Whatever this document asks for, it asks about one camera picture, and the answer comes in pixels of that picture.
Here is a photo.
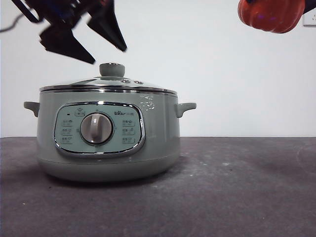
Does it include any orange toy pumpkin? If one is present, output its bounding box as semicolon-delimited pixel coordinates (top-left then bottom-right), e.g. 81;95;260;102
237;0;306;34

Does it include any glass lid with green knob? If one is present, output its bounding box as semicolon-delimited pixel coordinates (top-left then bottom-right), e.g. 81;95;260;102
39;62;177;95

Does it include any white wall socket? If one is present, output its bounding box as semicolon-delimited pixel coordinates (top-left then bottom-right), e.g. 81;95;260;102
302;9;316;28

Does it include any thin black cable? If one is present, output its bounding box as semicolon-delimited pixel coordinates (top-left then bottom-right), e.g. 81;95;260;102
0;13;25;33

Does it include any pale green electric pot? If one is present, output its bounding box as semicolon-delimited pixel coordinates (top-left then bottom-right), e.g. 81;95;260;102
23;91;198;184

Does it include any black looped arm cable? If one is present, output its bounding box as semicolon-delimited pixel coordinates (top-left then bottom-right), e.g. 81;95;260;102
17;0;41;24

